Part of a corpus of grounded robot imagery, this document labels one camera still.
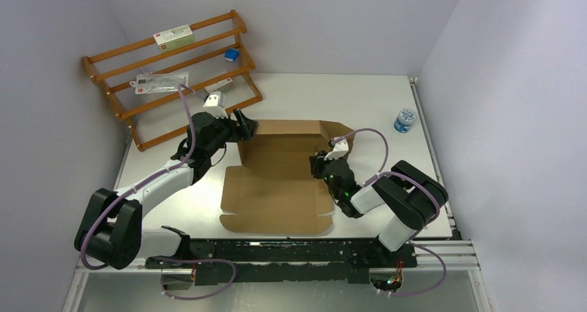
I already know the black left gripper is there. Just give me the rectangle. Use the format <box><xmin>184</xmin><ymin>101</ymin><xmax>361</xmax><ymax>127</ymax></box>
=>
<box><xmin>206</xmin><ymin>108</ymin><xmax>258</xmax><ymax>156</ymax></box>

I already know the brown cardboard box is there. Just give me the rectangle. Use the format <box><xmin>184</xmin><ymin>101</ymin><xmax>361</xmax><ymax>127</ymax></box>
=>
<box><xmin>219</xmin><ymin>120</ymin><xmax>351</xmax><ymax>236</ymax></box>

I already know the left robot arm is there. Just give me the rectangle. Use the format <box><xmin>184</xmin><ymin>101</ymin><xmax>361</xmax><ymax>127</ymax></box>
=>
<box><xmin>74</xmin><ymin>109</ymin><xmax>260</xmax><ymax>270</ymax></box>

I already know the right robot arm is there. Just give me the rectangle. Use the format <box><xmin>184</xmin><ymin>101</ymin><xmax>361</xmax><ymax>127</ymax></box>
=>
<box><xmin>309</xmin><ymin>151</ymin><xmax>449</xmax><ymax>266</ymax></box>

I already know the small white grey box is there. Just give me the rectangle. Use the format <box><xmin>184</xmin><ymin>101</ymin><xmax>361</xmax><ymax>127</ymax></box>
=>
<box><xmin>204</xmin><ymin>77</ymin><xmax>234</xmax><ymax>93</ymax></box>

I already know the white green product box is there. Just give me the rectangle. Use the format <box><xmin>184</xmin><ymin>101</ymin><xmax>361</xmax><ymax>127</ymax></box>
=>
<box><xmin>153</xmin><ymin>25</ymin><xmax>196</xmax><ymax>53</ymax></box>

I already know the small blue cube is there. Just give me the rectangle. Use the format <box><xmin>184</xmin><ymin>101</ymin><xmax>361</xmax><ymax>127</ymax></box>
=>
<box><xmin>224</xmin><ymin>48</ymin><xmax>240</xmax><ymax>62</ymax></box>

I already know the clear blister pack card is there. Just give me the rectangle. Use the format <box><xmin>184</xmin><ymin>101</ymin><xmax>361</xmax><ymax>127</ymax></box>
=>
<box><xmin>129</xmin><ymin>72</ymin><xmax>189</xmax><ymax>95</ymax></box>

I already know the wooden tiered rack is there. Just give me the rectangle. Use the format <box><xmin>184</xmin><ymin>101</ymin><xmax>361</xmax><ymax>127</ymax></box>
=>
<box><xmin>82</xmin><ymin>10</ymin><xmax>263</xmax><ymax>152</ymax></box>

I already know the blue white lidded jar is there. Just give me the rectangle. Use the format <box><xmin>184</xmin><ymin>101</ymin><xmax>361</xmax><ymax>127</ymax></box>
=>
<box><xmin>394</xmin><ymin>108</ymin><xmax>417</xmax><ymax>133</ymax></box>

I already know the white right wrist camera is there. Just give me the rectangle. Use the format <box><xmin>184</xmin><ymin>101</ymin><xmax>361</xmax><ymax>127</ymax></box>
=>
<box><xmin>325</xmin><ymin>137</ymin><xmax>350</xmax><ymax>160</ymax></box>

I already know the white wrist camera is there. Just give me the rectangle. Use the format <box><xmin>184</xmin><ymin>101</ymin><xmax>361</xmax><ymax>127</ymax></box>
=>
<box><xmin>325</xmin><ymin>137</ymin><xmax>350</xmax><ymax>160</ymax></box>
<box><xmin>203</xmin><ymin>91</ymin><xmax>229</xmax><ymax>119</ymax></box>

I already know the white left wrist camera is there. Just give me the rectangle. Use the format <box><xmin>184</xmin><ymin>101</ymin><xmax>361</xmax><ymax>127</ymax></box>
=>
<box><xmin>203</xmin><ymin>91</ymin><xmax>229</xmax><ymax>119</ymax></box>

